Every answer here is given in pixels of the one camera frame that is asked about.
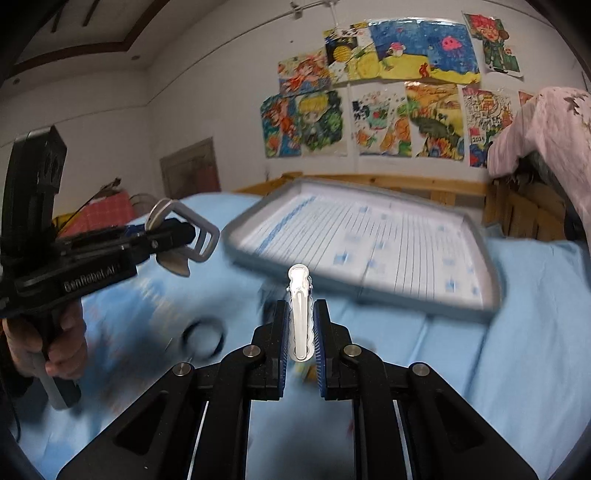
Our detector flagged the white hair clip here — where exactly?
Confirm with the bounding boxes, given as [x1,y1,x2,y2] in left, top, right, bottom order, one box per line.
[287,264,315,363]

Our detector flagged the black hair tie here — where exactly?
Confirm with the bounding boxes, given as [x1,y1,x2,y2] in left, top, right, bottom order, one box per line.
[180,316,228,360]

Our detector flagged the grey claw hair clip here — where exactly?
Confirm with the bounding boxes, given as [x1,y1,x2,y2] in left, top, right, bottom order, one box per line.
[144,198,221,277]

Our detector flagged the left hand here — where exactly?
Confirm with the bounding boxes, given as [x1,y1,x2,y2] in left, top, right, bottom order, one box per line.
[2,301,88,380]

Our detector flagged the red checkered cloth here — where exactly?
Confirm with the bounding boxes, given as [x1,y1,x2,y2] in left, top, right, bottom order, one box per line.
[58,190,135,237]

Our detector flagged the grey shallow tray box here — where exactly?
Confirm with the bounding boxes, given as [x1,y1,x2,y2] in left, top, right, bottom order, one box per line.
[222,178,502,323]

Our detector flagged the brown door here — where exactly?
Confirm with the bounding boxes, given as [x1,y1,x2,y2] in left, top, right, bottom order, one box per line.
[159,138,221,199]

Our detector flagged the light blue bed sheet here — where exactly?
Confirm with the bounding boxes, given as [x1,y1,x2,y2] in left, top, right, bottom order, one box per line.
[15,188,590,479]

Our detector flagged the blond boy green drawing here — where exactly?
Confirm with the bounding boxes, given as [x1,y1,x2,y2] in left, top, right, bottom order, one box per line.
[295,90,346,156]

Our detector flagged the orange girl blue drawing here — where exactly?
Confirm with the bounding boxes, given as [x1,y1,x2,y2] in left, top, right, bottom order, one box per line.
[260,95,301,158]

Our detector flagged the orange fish white drawing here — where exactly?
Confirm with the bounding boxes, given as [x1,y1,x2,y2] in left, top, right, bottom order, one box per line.
[352,83,413,158]

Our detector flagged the yellow landscape drawing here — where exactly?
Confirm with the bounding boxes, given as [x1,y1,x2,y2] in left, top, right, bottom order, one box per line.
[405,82,465,162]

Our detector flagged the colourful doodle drawing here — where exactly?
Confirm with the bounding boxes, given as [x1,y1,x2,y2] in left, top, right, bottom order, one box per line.
[462,86,514,168]

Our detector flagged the anime girl drawing upper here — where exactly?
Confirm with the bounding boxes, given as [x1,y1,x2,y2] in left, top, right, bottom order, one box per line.
[277,48,332,97]

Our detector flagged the yellow moon black drawing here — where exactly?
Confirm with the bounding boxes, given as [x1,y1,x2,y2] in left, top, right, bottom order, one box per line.
[324,21,381,85]

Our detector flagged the blue sea jellyfish painting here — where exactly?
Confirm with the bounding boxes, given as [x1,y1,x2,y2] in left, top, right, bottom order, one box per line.
[369,18,481,85]

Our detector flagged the pink floral blanket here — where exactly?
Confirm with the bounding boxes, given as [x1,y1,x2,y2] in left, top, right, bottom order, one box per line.
[488,87,590,225]

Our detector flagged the red hair character drawing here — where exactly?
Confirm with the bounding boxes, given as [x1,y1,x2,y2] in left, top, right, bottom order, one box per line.
[463,13,523,78]

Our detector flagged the wooden bed frame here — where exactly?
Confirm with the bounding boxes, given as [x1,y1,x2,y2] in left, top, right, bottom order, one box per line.
[240,172,566,242]

